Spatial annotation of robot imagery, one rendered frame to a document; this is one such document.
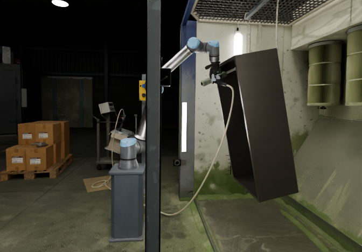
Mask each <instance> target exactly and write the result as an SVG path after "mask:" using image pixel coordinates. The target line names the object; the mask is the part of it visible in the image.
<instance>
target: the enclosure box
mask: <svg viewBox="0 0 362 252"><path fill-rule="evenodd" d="M219 67H222V72H223V71H224V72H227V71H229V70H231V69H233V68H234V67H236V71H232V72H230V73H228V74H227V76H226V77H224V78H222V79H220V81H223V82H224V83H227V84H228V85H230V86H232V87H233V89H234V101H233V108H232V113H231V117H230V120H229V124H228V128H227V131H226V139H227V146H228V152H229V157H230V161H231V167H232V173H233V178H234V179H235V180H236V181H237V182H238V183H239V184H240V185H241V186H242V187H243V188H244V189H245V190H246V191H248V192H249V193H250V194H251V195H252V196H253V197H254V198H255V199H256V200H257V201H258V202H263V201H267V200H272V199H276V198H279V197H283V196H286V195H291V194H295V193H298V185H297V178H296V171H295V164H294V157H293V150H292V146H291V139H290V131H289V124H288V118H287V111H286V103H285V99H284V92H283V85H282V78H281V71H280V64H279V57H278V52H277V48H272V49H268V50H262V51H256V52H250V53H244V54H238V55H234V56H232V57H231V58H229V59H227V60H226V61H224V62H222V63H220V64H219ZM217 88H218V94H219V100H220V106H221V112H222V117H223V122H224V128H225V129H226V125H227V121H228V117H229V112H230V109H231V103H232V89H231V88H230V87H225V86H221V85H218V84H217Z"/></svg>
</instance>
